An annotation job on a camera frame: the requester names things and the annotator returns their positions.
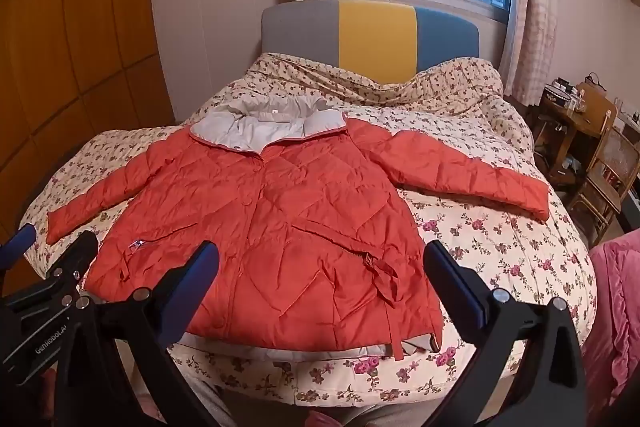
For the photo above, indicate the wooden chair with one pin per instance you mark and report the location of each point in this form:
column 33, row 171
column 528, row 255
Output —
column 605, row 157

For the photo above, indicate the black white tin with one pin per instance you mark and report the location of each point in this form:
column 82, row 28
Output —
column 556, row 94

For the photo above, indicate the orange quilted jacket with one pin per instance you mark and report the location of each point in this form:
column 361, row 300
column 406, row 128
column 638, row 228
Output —
column 300, row 207

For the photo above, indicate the grey yellow blue headboard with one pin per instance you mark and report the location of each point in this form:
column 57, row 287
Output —
column 375, row 37

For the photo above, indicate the pink cloth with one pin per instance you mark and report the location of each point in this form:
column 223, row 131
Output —
column 615, row 317

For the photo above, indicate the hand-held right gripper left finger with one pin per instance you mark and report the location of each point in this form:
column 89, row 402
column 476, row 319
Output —
column 192, row 279

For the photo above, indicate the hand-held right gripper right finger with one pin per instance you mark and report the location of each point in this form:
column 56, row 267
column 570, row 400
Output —
column 452, row 282

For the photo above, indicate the wooden desk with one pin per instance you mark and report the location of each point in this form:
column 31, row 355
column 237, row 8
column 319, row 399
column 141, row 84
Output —
column 550, row 127

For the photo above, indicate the floral quilt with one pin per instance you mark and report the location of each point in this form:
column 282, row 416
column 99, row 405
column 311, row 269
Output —
column 500, row 247

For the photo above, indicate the wooden wardrobe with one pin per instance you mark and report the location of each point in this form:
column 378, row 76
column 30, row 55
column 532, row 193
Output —
column 75, row 57

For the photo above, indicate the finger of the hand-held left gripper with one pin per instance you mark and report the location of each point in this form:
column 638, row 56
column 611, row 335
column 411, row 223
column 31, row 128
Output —
column 75, row 257
column 17, row 239

